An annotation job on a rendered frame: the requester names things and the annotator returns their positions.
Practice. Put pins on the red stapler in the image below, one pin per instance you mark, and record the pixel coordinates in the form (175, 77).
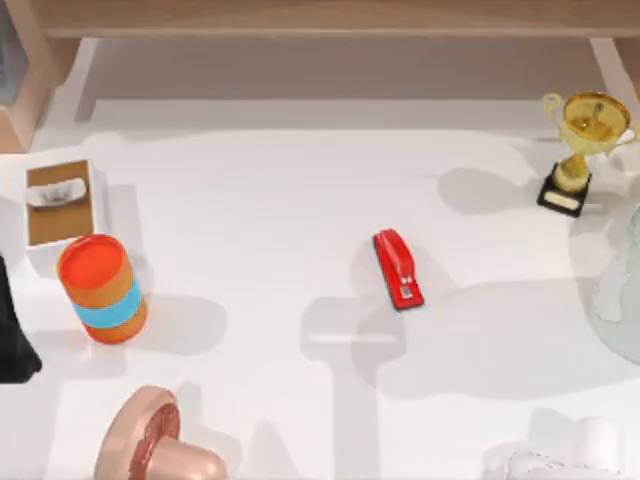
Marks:
(397, 270)

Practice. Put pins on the wooden cupboard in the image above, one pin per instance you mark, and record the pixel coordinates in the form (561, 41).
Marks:
(320, 20)

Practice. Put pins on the pink mushroom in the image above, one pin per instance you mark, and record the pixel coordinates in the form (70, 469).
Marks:
(160, 440)

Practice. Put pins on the white box with brown face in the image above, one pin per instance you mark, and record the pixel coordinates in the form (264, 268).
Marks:
(60, 205)

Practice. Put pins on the gold trophy with black base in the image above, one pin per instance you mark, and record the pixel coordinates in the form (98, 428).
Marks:
(582, 145)

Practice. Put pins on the pale glass vase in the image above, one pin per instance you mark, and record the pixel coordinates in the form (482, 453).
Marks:
(620, 295)

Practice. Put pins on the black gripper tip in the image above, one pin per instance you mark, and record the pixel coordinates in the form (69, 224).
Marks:
(12, 335)

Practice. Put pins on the white crumpled object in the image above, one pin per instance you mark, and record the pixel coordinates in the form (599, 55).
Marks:
(565, 455)

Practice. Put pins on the wooden side cabinet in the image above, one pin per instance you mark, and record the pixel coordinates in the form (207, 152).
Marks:
(20, 65)

